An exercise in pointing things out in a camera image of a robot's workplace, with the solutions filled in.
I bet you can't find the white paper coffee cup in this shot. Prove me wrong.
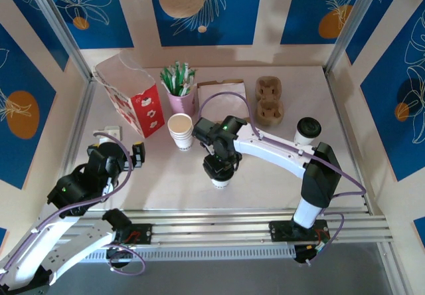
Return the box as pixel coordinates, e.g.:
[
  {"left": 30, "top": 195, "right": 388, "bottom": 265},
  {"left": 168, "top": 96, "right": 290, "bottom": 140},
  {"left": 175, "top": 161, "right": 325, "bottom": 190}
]
[
  {"left": 294, "top": 129, "right": 318, "bottom": 147},
  {"left": 211, "top": 177, "right": 233, "bottom": 190}
]

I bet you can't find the white paper cup stack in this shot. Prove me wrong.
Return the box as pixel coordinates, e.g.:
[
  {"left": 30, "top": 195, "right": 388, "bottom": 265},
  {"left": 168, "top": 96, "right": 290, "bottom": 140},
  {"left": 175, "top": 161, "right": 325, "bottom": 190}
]
[{"left": 167, "top": 113, "right": 195, "bottom": 151}]

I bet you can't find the red white paper bag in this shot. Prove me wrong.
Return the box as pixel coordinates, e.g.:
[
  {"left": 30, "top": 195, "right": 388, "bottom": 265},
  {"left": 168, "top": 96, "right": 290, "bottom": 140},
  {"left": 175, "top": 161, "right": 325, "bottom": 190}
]
[{"left": 93, "top": 50, "right": 166, "bottom": 139}]

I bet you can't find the brown pulp cup carrier stack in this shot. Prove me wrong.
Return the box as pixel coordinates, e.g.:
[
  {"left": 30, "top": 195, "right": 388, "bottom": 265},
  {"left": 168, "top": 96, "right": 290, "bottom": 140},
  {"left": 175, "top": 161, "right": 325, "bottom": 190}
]
[{"left": 254, "top": 76, "right": 286, "bottom": 127}]

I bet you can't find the white paper napkins stack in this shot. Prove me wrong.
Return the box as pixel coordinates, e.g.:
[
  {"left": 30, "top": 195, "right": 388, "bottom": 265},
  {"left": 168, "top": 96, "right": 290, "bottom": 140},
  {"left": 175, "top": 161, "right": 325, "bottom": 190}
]
[{"left": 198, "top": 84, "right": 248, "bottom": 123}]

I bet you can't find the brown cardboard napkin box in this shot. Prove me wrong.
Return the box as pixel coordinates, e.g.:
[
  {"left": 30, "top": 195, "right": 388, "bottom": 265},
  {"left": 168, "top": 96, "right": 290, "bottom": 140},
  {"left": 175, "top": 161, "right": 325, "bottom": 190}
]
[{"left": 197, "top": 79, "right": 248, "bottom": 123}]

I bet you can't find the green white wrapped straws bundle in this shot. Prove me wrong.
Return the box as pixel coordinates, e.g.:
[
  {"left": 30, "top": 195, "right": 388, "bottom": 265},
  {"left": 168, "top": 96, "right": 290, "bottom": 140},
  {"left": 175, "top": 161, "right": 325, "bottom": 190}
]
[{"left": 160, "top": 60, "right": 197, "bottom": 96}]

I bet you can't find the small controller circuit board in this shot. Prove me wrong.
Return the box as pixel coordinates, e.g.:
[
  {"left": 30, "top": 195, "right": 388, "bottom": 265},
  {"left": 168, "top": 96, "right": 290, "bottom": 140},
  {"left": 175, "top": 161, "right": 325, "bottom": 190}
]
[
  {"left": 106, "top": 243, "right": 135, "bottom": 259},
  {"left": 295, "top": 243, "right": 329, "bottom": 263}
]

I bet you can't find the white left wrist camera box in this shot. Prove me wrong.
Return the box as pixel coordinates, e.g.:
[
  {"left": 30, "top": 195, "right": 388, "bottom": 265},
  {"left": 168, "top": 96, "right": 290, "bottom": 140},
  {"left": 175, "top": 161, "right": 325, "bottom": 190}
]
[{"left": 92, "top": 126, "right": 123, "bottom": 142}]

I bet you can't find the aluminium table edge rail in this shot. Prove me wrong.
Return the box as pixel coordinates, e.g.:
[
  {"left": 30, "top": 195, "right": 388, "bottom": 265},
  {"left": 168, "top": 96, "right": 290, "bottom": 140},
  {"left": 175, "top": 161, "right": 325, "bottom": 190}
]
[
  {"left": 56, "top": 75, "right": 98, "bottom": 209},
  {"left": 325, "top": 70, "right": 375, "bottom": 215}
]

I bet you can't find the aluminium rail base frame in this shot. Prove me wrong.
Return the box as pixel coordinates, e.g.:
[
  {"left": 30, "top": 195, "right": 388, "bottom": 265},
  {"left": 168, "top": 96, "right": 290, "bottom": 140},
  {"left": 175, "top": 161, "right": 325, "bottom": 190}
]
[{"left": 28, "top": 208, "right": 394, "bottom": 253}]

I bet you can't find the white slotted cable duct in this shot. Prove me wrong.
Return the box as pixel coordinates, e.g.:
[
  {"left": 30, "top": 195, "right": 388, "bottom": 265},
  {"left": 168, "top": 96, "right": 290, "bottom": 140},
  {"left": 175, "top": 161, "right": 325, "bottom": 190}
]
[{"left": 82, "top": 245, "right": 296, "bottom": 263}]

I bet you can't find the aluminium frame post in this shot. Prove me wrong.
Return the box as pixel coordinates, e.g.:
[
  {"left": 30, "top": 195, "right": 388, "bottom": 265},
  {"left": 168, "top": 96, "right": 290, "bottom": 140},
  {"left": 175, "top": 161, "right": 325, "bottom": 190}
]
[
  {"left": 325, "top": 0, "right": 388, "bottom": 75},
  {"left": 25, "top": 0, "right": 93, "bottom": 83}
]

